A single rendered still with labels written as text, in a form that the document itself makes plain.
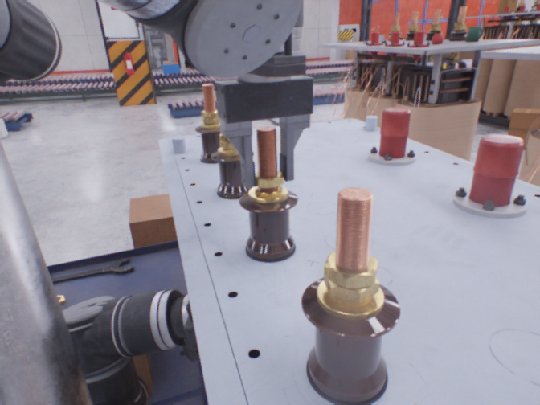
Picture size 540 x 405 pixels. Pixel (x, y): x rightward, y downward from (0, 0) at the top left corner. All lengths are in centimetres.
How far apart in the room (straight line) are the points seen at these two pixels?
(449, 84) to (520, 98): 436
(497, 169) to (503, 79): 695
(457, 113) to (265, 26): 288
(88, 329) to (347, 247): 55
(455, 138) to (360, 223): 290
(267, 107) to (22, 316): 43
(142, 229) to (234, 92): 142
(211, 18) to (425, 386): 39
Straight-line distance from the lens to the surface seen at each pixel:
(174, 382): 165
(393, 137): 108
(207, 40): 32
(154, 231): 190
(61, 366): 68
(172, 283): 149
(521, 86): 749
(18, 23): 83
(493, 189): 85
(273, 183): 59
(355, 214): 34
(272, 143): 58
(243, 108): 54
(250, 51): 35
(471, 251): 71
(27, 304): 65
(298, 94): 57
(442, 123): 312
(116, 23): 1080
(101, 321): 79
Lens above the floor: 170
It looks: 24 degrees down
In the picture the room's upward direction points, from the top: 2 degrees counter-clockwise
